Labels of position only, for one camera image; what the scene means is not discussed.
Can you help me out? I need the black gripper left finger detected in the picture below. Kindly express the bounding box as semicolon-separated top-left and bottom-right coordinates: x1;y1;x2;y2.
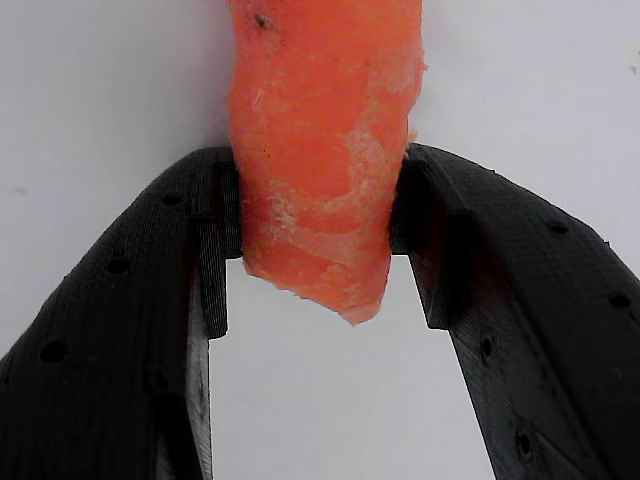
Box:
0;146;245;480

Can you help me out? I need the orange carrot piece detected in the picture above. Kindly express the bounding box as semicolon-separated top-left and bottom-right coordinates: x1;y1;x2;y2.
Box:
225;0;432;329

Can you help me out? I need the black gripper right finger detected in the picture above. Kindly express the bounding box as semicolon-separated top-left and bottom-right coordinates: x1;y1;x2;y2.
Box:
390;143;640;480

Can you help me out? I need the white table cloth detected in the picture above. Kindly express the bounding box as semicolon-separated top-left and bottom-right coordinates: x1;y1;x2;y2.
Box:
0;0;640;480

